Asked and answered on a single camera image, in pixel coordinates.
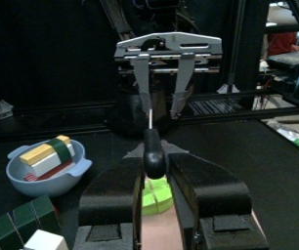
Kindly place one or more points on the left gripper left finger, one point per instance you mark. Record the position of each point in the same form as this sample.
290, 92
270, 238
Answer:
113, 192

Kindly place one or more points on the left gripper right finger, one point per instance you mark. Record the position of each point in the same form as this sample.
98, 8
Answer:
213, 198

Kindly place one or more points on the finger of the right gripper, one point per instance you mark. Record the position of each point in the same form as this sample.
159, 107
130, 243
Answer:
185, 84
143, 81

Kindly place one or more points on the light blue bowl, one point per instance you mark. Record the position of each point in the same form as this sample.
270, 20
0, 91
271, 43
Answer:
47, 187

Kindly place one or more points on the pink tray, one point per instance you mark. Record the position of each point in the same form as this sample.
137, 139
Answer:
161, 231

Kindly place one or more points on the red striped toy piece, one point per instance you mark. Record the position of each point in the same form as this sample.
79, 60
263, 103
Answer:
47, 174

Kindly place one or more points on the toy egg sushi green band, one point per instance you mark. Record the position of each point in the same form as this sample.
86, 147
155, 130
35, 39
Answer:
47, 159

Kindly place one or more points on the white cube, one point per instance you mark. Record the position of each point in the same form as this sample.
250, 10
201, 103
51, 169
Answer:
47, 242

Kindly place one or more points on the green checkered box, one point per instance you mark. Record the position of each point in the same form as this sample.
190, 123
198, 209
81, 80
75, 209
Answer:
12, 224

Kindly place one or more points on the white tag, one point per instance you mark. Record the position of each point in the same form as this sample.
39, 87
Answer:
3, 109

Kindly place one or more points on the black frame post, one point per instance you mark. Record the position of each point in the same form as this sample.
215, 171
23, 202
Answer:
237, 49

